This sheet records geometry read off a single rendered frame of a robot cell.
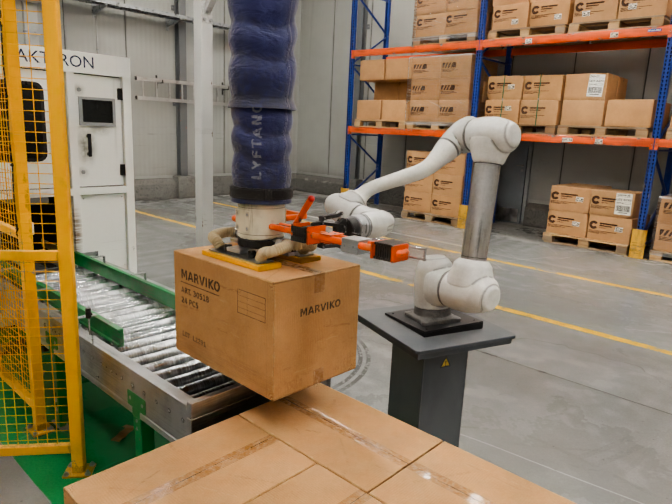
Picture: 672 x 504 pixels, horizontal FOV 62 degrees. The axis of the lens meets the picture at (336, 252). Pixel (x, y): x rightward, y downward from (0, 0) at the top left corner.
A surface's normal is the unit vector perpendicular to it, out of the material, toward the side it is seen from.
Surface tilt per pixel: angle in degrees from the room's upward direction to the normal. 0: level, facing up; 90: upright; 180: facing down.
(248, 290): 90
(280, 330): 89
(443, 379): 90
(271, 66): 74
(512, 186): 90
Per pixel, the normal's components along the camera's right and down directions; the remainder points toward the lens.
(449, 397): 0.45, 0.22
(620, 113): -0.68, 0.12
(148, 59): 0.73, 0.18
